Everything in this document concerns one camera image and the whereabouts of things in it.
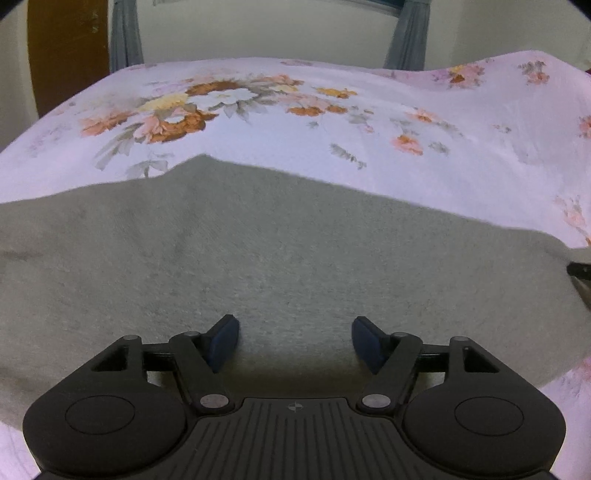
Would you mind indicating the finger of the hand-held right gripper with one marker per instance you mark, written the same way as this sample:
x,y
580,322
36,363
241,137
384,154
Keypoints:
x,y
581,268

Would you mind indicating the grey curtain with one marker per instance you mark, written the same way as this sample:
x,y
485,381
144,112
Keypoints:
x,y
124,37
408,37

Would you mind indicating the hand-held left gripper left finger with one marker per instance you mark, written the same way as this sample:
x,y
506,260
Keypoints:
x,y
223,340

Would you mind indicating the grey pants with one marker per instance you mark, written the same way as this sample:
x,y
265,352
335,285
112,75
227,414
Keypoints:
x,y
286,258

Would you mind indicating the floral bed sheet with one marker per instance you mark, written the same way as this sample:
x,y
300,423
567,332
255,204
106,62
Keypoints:
x,y
415,157

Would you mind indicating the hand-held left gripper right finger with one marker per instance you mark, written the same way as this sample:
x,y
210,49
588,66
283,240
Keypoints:
x,y
367,342

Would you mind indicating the brown wooden door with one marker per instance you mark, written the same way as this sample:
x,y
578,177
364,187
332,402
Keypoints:
x,y
64,50

